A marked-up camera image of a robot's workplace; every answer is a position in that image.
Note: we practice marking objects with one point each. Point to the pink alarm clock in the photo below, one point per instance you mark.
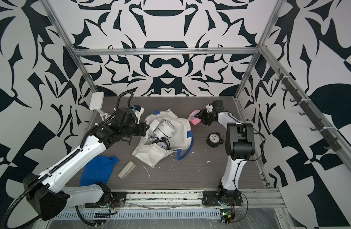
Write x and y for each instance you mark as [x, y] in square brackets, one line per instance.
[193, 119]

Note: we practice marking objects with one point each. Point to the blue cloth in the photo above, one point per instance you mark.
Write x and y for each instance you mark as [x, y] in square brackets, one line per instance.
[99, 169]

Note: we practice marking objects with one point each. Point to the black hook rack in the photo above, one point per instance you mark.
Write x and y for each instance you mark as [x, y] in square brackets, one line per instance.
[310, 110]

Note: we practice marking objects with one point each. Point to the white alarm clock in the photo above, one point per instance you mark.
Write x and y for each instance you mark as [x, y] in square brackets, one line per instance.
[165, 129]

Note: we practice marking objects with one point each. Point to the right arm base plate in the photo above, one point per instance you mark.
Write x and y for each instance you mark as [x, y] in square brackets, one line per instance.
[222, 198]

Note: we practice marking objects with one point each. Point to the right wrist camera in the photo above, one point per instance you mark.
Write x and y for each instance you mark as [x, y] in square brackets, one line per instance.
[209, 108]

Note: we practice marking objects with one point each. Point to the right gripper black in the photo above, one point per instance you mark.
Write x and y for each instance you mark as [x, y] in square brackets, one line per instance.
[202, 116]

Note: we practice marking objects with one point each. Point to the beige rectangular block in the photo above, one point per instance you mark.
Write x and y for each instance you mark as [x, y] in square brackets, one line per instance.
[127, 170]

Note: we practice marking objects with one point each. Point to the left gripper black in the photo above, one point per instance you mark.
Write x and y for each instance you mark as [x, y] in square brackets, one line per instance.
[144, 127]

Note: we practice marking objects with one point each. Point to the small black alarm clock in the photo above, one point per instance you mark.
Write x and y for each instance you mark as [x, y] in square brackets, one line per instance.
[161, 142]

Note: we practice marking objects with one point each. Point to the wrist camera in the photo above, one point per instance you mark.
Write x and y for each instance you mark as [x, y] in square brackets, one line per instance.
[138, 111]
[209, 108]

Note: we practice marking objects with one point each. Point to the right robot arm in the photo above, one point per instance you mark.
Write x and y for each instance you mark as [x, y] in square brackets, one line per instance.
[239, 145]

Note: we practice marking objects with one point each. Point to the white canvas bag blue handles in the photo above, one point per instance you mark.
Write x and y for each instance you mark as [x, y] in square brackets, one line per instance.
[181, 143]

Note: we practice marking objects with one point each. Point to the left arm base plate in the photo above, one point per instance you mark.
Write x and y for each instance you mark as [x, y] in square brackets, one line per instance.
[111, 200]

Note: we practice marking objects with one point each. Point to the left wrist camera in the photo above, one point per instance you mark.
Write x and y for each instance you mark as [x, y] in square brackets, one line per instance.
[138, 111]

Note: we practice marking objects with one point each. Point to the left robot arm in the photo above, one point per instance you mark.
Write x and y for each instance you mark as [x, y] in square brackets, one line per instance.
[47, 192]

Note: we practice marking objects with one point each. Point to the small green circuit board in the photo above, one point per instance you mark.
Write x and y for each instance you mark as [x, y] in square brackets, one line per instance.
[227, 216]

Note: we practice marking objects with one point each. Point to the white slotted cable duct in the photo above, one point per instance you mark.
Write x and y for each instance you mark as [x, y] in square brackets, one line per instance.
[157, 214]

